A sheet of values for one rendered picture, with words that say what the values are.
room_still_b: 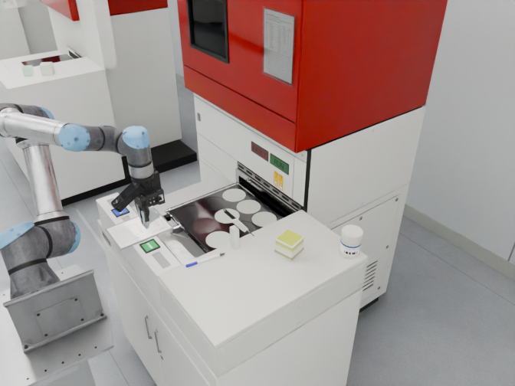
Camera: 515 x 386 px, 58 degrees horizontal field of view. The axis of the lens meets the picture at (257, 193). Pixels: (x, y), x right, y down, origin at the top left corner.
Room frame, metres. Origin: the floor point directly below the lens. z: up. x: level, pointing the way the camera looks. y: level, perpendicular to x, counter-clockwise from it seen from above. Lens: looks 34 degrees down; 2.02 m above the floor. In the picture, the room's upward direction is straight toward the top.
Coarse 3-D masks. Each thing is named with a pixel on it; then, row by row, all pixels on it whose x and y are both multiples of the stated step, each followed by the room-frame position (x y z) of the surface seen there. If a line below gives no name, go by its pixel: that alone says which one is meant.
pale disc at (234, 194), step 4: (224, 192) 1.69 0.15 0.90; (228, 192) 1.69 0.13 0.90; (232, 192) 1.69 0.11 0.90; (236, 192) 1.69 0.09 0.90; (240, 192) 1.69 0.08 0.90; (244, 192) 1.69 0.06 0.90; (224, 196) 1.66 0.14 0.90; (228, 196) 1.66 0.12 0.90; (232, 196) 1.66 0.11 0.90; (236, 196) 1.66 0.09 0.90; (240, 196) 1.66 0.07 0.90; (244, 196) 1.66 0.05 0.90; (228, 200) 1.63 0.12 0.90; (232, 200) 1.63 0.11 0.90; (236, 200) 1.63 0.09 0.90; (240, 200) 1.63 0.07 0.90
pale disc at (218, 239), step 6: (210, 234) 1.39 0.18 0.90; (216, 234) 1.39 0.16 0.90; (222, 234) 1.39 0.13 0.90; (228, 234) 1.39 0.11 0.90; (210, 240) 1.36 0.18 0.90; (216, 240) 1.36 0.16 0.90; (222, 240) 1.36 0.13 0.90; (228, 240) 1.36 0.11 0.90; (210, 246) 1.33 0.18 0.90; (216, 246) 1.33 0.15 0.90
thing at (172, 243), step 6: (162, 240) 1.38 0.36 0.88; (168, 240) 1.38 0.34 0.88; (174, 240) 1.38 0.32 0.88; (168, 246) 1.35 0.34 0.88; (174, 246) 1.35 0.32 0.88; (180, 246) 1.35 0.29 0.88; (174, 252) 1.31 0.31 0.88; (180, 252) 1.31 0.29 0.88; (186, 252) 1.31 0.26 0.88; (180, 258) 1.28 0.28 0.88; (186, 258) 1.28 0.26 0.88; (192, 258) 1.28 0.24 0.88
